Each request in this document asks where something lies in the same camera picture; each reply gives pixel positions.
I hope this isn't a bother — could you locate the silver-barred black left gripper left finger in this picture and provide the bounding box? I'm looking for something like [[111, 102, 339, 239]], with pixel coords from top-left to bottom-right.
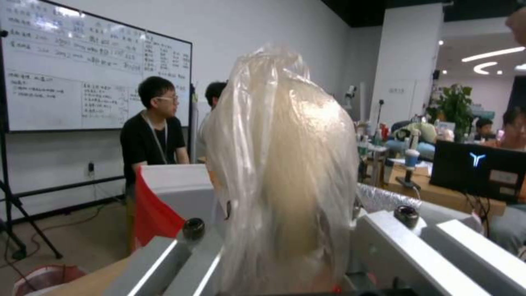
[[102, 199, 236, 296]]

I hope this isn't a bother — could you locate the silver-barred black left gripper right finger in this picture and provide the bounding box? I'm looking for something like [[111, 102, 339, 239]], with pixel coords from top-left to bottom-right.
[[349, 206, 526, 296]]

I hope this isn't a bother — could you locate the translucent thin plastic bag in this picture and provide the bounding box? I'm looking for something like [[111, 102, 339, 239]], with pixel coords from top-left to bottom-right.
[[204, 44, 362, 296]]

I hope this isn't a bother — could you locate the red insulated delivery bag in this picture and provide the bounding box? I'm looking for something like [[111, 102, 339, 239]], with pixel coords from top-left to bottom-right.
[[133, 168, 424, 251]]

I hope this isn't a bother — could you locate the wooden desk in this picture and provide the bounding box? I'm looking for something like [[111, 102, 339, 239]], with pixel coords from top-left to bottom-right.
[[387, 168, 507, 217]]

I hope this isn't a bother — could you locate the black desk stand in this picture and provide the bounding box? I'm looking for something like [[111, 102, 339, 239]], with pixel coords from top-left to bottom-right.
[[395, 167, 423, 189]]

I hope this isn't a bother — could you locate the blue cushion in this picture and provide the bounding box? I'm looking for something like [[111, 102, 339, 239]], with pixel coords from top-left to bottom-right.
[[383, 140, 435, 160]]

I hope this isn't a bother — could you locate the person's grey-trousered leg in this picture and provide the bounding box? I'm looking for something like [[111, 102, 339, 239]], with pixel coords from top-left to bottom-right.
[[487, 204, 526, 257]]

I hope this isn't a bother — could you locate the black laptop with glowing logo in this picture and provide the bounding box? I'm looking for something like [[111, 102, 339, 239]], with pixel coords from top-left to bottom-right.
[[428, 140, 526, 205]]

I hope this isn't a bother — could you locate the red and white bin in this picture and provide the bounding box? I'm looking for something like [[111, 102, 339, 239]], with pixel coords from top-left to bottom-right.
[[13, 264, 88, 296]]

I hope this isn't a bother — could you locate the green plush toy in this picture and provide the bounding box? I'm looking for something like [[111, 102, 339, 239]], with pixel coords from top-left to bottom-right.
[[389, 121, 437, 143]]

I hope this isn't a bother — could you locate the person in black shirt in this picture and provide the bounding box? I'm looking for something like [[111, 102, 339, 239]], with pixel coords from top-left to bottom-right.
[[119, 76, 191, 198]]

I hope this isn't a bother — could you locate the seated person behind plant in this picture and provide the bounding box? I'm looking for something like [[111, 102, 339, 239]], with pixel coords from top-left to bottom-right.
[[473, 118, 499, 142]]

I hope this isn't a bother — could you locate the green potted plant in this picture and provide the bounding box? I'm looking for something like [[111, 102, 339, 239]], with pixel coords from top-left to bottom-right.
[[426, 83, 476, 143]]

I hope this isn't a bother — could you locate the person in white shirt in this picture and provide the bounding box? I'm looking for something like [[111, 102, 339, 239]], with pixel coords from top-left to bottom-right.
[[196, 81, 229, 164]]

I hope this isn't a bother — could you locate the person in orange shirt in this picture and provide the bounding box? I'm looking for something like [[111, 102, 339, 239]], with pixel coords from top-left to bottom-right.
[[489, 106, 526, 152]]

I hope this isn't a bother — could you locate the black tripod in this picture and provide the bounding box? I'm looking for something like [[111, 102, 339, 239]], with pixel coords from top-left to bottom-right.
[[0, 29, 64, 260]]

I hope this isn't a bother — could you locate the large written whiteboard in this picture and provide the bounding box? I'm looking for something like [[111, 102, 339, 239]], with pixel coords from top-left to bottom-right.
[[0, 0, 194, 134]]

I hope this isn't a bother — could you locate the black floor cable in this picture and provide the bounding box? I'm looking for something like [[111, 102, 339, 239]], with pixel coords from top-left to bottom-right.
[[0, 197, 128, 278]]

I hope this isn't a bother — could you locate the black whiteboard stand frame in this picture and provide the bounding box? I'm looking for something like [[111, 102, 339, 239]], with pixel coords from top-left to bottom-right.
[[7, 175, 126, 199]]

